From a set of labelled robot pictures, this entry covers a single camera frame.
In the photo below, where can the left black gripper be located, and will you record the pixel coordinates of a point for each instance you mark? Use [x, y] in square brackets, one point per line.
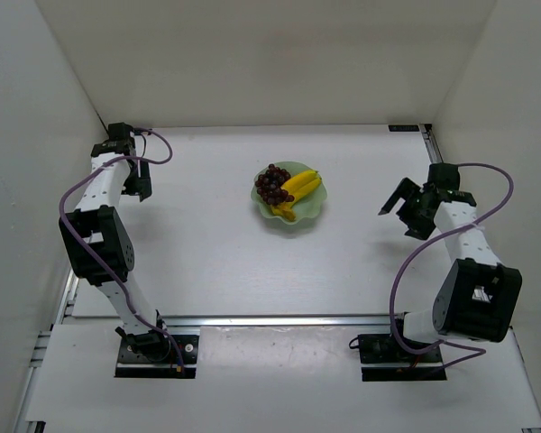
[140, 184]

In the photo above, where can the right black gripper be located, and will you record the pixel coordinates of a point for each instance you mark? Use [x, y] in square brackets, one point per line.
[411, 209]

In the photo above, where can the yellow fake banana bunch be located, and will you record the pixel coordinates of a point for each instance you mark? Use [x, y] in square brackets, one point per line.
[300, 186]

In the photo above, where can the purple fake grape bunch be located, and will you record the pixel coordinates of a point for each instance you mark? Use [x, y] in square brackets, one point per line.
[269, 186]

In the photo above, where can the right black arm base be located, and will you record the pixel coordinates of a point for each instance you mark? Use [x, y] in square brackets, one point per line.
[382, 359]

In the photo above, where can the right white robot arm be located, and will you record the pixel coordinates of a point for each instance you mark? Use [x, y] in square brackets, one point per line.
[479, 294]

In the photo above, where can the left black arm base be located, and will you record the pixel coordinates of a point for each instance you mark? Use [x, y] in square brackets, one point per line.
[156, 358]

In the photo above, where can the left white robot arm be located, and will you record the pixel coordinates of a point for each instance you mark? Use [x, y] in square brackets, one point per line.
[100, 250]

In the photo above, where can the right aluminium rail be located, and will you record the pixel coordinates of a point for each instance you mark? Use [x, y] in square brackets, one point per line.
[431, 143]

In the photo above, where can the aluminium rail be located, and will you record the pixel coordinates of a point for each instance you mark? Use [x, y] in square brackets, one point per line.
[64, 309]
[353, 320]
[431, 143]

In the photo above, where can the right black corner bracket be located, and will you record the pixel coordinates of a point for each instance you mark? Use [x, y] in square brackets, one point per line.
[403, 128]

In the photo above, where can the left aluminium rail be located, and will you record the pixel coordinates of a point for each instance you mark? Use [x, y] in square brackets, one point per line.
[64, 309]

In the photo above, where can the front aluminium rail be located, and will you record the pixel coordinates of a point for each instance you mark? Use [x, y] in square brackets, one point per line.
[353, 320]

